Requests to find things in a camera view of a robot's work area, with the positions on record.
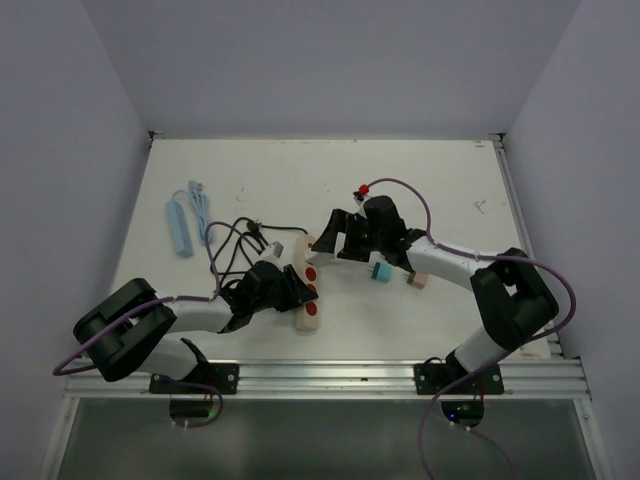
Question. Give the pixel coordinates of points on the aluminium table edge rail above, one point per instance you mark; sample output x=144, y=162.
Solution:
x=332, y=420

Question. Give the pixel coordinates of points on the beige power strip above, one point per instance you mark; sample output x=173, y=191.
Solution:
x=306, y=316

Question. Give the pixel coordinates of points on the pink USB charger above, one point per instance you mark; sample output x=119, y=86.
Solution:
x=417, y=280

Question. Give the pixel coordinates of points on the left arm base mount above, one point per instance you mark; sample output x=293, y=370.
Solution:
x=222, y=376

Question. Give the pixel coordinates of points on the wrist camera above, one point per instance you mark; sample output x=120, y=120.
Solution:
x=363, y=191
x=272, y=253

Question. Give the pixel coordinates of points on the light blue power strip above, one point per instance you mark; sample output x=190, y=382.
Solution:
x=178, y=228

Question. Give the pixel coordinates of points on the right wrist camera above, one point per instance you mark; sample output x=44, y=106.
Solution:
x=363, y=191

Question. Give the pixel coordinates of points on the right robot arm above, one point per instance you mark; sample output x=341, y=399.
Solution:
x=512, y=298

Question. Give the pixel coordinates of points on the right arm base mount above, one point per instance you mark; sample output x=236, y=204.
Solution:
x=434, y=376

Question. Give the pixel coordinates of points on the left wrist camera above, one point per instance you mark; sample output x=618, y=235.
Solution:
x=272, y=253

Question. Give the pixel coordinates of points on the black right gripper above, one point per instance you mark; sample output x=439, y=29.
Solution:
x=339, y=223

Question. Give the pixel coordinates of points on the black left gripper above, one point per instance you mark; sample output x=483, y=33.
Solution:
x=297, y=292

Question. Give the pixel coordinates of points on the teal plug adapter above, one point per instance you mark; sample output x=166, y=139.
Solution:
x=381, y=272

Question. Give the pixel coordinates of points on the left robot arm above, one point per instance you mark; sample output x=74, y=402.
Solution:
x=137, y=330

